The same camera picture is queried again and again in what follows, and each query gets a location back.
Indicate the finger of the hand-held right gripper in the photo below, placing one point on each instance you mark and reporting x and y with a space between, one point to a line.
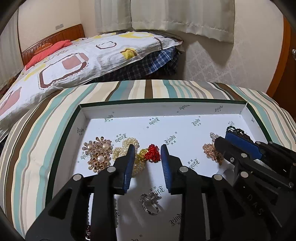
227 149
242 144

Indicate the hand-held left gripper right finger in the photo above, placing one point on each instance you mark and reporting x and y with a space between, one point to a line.
166 171

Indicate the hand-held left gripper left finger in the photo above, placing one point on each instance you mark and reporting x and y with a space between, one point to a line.
129 169

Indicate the gold rhinestone jewelry cluster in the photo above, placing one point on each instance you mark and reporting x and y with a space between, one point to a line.
210 150

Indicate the gold pearl flower brooch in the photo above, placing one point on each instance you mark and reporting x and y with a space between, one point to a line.
98 150

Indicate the white shallow box lid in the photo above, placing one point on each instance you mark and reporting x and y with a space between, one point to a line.
161 129

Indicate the wooden wardrobe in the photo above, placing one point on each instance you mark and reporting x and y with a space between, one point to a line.
285 76

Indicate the striped mattress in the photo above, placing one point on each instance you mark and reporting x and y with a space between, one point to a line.
30 139

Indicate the blue plaid cloth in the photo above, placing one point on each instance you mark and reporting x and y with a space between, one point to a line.
157 62

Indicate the thick white curtain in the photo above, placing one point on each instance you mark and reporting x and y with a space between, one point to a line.
185 16

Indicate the coral red pillow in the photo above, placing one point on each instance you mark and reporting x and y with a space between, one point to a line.
55 47

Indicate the orange patterned cushion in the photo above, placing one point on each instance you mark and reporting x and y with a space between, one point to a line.
42 49

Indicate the wooden headboard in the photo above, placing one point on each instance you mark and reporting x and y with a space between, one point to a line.
64 33

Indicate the sheer white curtain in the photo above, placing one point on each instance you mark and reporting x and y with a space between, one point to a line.
113 14

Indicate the white wall plate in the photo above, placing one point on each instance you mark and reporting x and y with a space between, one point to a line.
59 26

